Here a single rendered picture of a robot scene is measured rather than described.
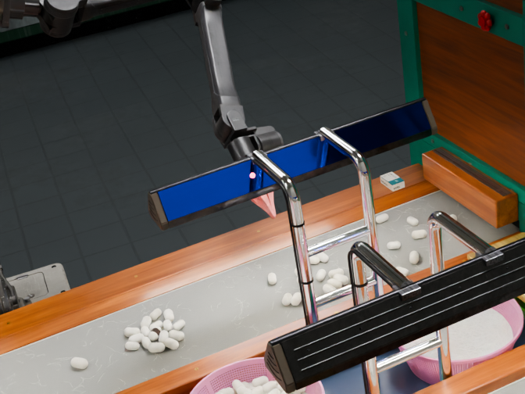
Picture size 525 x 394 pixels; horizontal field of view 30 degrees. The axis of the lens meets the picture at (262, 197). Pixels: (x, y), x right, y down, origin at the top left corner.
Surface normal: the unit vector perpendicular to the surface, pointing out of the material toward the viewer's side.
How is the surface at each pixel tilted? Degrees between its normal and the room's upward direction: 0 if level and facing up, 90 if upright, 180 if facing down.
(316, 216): 0
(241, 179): 58
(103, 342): 0
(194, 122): 0
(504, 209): 90
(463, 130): 90
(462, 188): 90
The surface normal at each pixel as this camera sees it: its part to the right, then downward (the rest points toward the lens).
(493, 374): -0.15, -0.86
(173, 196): 0.26, -0.13
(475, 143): -0.90, 0.32
